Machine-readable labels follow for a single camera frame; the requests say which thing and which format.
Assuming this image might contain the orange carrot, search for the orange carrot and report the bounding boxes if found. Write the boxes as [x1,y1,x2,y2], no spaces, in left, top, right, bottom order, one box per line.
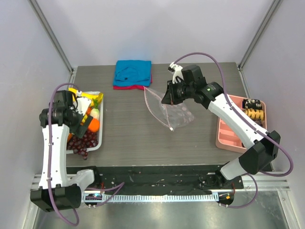
[86,107,92,115]

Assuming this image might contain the clear pink-dotted zip bag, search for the clear pink-dotted zip bag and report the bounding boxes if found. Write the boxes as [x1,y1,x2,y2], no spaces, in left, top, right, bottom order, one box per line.
[144,87,194,131]

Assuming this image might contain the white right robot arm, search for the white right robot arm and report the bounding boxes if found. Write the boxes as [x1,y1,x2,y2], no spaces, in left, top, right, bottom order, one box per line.
[162,63,280,188]

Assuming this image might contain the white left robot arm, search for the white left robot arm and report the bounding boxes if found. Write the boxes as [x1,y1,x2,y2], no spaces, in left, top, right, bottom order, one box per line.
[30,90,102,212]

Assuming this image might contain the orange fruit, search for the orange fruit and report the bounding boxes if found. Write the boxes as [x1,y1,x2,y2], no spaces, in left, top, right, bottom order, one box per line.
[88,118,100,133]

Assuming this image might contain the dark red grape bunch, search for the dark red grape bunch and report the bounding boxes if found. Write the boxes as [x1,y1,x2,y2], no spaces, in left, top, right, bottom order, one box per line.
[66,130,98,160]

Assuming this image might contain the white green radish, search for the white green radish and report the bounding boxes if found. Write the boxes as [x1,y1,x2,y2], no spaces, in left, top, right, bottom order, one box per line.
[90,108,100,120]

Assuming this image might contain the white fruit basket tray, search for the white fruit basket tray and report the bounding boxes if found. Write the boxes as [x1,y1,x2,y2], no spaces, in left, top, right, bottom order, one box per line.
[67,91,103,154]

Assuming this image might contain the folded red cloth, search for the folded red cloth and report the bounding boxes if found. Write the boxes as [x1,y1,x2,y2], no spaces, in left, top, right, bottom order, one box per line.
[113,74,153,90]

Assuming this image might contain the folded blue cloth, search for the folded blue cloth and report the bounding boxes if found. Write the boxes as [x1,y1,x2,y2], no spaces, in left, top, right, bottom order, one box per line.
[113,60,152,87]

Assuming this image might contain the dark patterned rolled sock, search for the dark patterned rolled sock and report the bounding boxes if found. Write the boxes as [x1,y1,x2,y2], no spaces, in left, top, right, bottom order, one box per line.
[254,119,263,127]

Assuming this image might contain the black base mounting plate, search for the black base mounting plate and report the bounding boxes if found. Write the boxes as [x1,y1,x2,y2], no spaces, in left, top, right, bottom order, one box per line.
[66,165,244,197]

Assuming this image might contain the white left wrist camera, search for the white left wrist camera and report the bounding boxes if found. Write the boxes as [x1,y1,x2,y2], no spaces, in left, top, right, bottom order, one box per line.
[73,97,92,118]

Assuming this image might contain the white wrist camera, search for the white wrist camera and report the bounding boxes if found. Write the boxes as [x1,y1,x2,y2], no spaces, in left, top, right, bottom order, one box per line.
[168,62,184,84]
[73,97,92,118]

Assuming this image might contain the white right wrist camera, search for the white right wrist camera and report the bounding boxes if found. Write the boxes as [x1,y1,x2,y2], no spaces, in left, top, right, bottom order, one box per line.
[168,62,184,84]

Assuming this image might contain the white slotted cable duct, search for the white slotted cable duct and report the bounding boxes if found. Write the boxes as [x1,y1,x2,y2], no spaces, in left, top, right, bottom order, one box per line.
[83,193,219,205]

